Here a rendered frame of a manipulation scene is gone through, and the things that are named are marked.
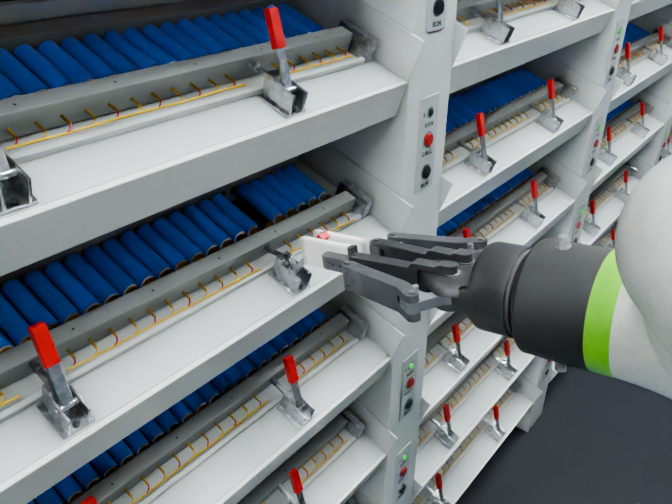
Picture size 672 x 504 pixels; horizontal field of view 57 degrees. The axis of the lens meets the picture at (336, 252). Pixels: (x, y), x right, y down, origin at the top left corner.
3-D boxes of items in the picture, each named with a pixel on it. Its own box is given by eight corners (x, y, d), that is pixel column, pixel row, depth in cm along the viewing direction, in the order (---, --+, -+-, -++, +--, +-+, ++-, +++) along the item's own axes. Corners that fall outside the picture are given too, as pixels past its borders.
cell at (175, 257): (149, 233, 68) (188, 269, 66) (135, 239, 67) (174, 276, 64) (150, 221, 67) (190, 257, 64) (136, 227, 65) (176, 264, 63)
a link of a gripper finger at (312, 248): (362, 273, 60) (357, 277, 60) (308, 261, 65) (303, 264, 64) (358, 245, 59) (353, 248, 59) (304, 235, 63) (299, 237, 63)
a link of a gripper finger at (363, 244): (364, 241, 60) (369, 238, 60) (312, 230, 64) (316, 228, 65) (368, 269, 61) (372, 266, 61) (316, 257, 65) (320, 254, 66)
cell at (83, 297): (61, 271, 61) (101, 312, 59) (44, 279, 60) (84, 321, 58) (61, 258, 60) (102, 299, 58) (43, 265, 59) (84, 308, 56)
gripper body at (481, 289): (507, 360, 48) (407, 331, 54) (551, 311, 54) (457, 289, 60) (505, 273, 45) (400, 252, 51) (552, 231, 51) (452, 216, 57)
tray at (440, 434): (537, 353, 159) (565, 319, 150) (404, 509, 118) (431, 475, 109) (474, 304, 166) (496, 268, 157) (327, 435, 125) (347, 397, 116)
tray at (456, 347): (550, 289, 149) (580, 248, 140) (410, 434, 109) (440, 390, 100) (482, 239, 156) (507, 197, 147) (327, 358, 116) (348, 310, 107)
